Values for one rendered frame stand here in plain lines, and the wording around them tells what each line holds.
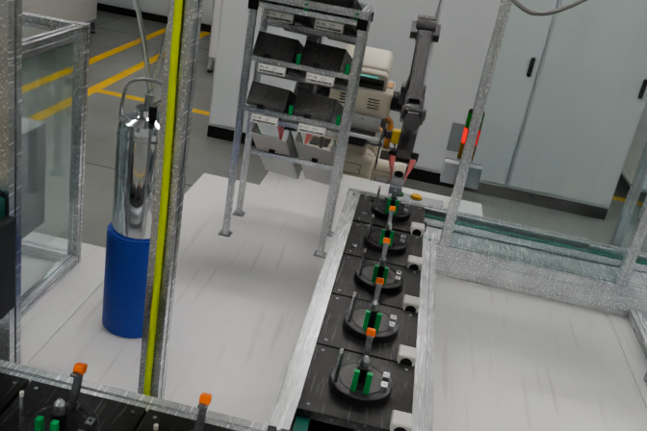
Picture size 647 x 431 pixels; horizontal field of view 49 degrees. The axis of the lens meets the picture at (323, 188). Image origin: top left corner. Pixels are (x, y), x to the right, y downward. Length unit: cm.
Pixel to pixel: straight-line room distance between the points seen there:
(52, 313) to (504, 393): 117
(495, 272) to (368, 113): 106
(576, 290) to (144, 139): 148
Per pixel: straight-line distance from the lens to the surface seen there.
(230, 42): 560
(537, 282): 244
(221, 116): 575
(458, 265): 240
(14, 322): 171
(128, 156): 167
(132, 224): 173
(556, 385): 206
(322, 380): 163
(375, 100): 311
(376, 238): 225
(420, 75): 259
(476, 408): 187
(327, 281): 202
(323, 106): 224
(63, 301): 202
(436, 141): 555
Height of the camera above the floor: 195
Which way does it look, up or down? 22 degrees down
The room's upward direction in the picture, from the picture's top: 10 degrees clockwise
